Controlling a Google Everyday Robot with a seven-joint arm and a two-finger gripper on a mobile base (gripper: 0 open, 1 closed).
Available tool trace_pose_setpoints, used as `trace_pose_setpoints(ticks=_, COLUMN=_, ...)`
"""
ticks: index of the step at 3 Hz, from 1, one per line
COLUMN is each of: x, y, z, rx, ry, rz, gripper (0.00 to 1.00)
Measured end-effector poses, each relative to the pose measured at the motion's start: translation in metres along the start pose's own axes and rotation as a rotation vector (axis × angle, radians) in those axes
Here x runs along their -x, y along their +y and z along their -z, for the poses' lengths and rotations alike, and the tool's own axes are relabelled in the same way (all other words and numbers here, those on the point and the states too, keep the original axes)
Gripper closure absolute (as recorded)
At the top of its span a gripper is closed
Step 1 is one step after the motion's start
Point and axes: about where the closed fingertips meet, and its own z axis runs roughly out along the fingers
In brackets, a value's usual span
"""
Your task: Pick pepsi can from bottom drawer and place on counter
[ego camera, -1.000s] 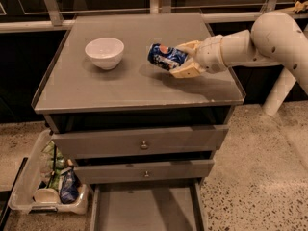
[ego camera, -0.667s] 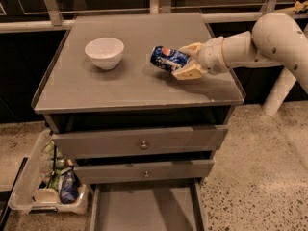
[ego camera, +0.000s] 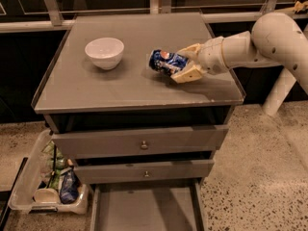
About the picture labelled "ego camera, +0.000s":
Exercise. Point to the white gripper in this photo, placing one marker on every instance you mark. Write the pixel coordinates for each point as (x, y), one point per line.
(211, 56)

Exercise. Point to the blue pepsi can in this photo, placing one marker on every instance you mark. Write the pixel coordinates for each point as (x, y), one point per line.
(167, 63)

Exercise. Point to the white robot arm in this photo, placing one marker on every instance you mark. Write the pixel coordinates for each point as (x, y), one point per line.
(275, 39)

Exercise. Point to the grey drawer cabinet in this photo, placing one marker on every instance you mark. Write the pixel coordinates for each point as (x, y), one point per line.
(77, 96)

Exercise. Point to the top drawer knob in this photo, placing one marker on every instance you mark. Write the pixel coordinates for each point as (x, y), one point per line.
(144, 145)

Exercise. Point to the grey middle drawer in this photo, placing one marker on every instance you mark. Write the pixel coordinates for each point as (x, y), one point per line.
(134, 172)

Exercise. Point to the grey drawer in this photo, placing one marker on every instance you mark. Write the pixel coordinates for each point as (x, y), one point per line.
(115, 143)
(166, 205)
(134, 172)

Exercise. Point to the grey top drawer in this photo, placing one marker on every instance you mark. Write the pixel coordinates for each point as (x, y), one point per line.
(115, 143)

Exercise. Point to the grey bottom drawer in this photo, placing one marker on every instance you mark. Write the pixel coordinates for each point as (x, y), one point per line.
(166, 205)

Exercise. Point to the white ceramic bowl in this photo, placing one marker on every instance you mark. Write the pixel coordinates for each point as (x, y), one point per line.
(105, 53)

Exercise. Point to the white diagonal pillar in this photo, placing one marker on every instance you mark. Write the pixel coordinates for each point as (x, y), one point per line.
(279, 92)

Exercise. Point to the green snack packets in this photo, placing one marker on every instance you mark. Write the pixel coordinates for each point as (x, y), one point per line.
(51, 164)

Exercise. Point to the blue snack bag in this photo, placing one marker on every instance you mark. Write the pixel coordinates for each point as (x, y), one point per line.
(69, 187)

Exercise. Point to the metal railing bar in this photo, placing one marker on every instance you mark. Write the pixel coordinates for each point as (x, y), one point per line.
(37, 26)

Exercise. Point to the clear plastic storage bin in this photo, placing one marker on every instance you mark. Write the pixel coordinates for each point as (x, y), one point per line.
(22, 197)

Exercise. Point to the white cup in bin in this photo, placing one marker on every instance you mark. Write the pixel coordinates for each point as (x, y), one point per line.
(47, 196)

